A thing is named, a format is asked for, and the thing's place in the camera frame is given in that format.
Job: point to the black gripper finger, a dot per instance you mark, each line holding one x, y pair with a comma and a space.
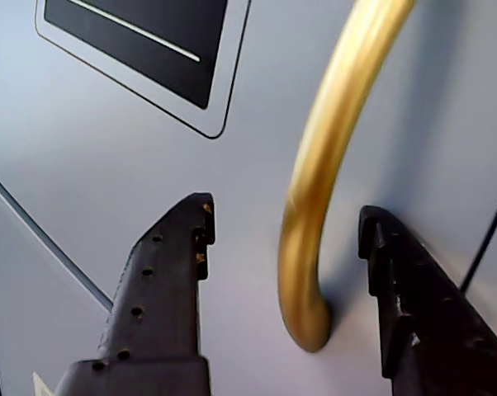
430, 321
166, 288

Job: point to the blue shopping list cabinet door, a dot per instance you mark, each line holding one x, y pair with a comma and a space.
108, 165

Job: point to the blue ice dispenser cabinet door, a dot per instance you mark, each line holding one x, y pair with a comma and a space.
25, 288

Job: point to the black shopping list sticker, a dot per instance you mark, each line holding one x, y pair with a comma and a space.
141, 45

